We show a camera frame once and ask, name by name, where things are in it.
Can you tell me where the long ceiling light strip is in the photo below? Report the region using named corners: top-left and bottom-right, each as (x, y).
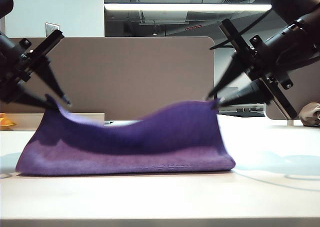
top-left (103, 3), bottom-right (273, 12)

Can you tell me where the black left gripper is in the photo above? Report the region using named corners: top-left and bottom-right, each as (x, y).
top-left (0, 29), bottom-right (73, 110)

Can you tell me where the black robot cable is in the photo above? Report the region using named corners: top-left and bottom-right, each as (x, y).
top-left (209, 9), bottom-right (275, 50)

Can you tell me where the beige desk ledge box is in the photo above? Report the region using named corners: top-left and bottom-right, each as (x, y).
top-left (4, 113), bottom-right (106, 132)

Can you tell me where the wide brown desk divider panel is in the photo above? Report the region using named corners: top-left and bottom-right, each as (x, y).
top-left (0, 36), bottom-right (215, 124)

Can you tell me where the orange object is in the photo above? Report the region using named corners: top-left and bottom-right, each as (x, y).
top-left (0, 113), bottom-right (18, 131)

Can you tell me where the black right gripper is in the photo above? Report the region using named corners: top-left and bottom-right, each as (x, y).
top-left (205, 18), bottom-right (300, 120)

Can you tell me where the metal wall switch plate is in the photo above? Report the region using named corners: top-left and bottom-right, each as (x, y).
top-left (45, 22), bottom-right (61, 39)

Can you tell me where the grey ceiling air duct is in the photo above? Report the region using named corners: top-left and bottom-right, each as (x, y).
top-left (139, 11), bottom-right (190, 26)

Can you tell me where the crumpled brown bag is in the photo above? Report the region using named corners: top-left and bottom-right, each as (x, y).
top-left (298, 102), bottom-right (320, 127)

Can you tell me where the purple microfiber cloth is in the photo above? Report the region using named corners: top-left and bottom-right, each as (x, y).
top-left (15, 94), bottom-right (236, 177)

